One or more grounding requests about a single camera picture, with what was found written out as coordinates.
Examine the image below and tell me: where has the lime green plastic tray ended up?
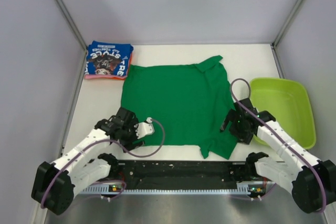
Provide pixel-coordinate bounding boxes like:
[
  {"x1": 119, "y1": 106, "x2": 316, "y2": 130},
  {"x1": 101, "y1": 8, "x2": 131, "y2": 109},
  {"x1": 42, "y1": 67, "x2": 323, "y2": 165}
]
[{"x1": 250, "y1": 78, "x2": 316, "y2": 150}]

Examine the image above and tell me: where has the grey slotted cable duct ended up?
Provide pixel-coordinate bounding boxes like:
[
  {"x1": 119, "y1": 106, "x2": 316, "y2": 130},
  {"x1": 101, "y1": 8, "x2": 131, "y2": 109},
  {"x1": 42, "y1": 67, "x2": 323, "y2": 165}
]
[{"x1": 80, "y1": 184, "x2": 266, "y2": 196}]

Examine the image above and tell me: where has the blue printed folded t-shirt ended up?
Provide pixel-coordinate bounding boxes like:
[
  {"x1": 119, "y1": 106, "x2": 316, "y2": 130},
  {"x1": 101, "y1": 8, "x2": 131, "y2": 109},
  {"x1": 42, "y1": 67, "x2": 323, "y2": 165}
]
[{"x1": 84, "y1": 40, "x2": 134, "y2": 75}]

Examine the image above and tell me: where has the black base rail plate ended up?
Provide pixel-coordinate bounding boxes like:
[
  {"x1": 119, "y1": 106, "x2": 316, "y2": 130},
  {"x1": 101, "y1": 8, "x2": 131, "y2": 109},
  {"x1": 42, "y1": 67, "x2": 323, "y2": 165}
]
[{"x1": 108, "y1": 160, "x2": 264, "y2": 190}]

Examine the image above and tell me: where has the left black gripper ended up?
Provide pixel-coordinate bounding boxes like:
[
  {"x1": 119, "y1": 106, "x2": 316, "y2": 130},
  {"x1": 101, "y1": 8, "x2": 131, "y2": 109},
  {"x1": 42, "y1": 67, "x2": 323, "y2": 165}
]
[{"x1": 119, "y1": 118, "x2": 144, "y2": 152}]

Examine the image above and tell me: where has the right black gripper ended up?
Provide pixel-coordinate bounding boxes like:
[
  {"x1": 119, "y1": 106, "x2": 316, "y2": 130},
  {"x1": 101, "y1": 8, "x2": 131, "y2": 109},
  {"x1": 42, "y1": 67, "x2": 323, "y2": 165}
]
[{"x1": 220, "y1": 109, "x2": 253, "y2": 144}]

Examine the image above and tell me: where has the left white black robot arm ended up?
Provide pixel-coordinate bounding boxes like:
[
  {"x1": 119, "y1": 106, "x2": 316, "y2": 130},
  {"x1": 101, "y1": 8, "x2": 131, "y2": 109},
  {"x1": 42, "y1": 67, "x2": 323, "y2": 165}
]
[{"x1": 31, "y1": 107, "x2": 154, "y2": 215}]

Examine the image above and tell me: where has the orange folded t-shirt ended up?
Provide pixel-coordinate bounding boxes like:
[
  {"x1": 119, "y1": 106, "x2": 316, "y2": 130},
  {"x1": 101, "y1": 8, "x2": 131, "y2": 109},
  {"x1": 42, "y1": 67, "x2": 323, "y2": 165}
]
[{"x1": 112, "y1": 53, "x2": 133, "y2": 80}]

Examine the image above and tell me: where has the pink folded t-shirt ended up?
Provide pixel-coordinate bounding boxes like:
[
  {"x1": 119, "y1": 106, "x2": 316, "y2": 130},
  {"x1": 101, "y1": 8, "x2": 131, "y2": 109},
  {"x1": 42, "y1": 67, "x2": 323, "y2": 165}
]
[{"x1": 84, "y1": 74, "x2": 115, "y2": 80}]

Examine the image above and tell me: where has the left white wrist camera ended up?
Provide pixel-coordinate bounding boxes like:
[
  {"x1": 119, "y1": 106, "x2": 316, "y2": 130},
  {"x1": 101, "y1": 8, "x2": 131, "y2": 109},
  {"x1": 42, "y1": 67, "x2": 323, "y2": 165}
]
[{"x1": 135, "y1": 117, "x2": 155, "y2": 139}]

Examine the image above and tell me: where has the green t-shirt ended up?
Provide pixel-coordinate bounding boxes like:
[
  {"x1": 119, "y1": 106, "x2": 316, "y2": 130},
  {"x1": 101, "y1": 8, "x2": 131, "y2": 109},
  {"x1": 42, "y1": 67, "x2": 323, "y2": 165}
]
[{"x1": 121, "y1": 55, "x2": 237, "y2": 159}]

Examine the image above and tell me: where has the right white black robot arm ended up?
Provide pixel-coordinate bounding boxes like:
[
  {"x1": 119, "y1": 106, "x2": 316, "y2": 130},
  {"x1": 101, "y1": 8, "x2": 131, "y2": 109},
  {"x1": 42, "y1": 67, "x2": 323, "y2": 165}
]
[{"x1": 220, "y1": 98, "x2": 335, "y2": 214}]

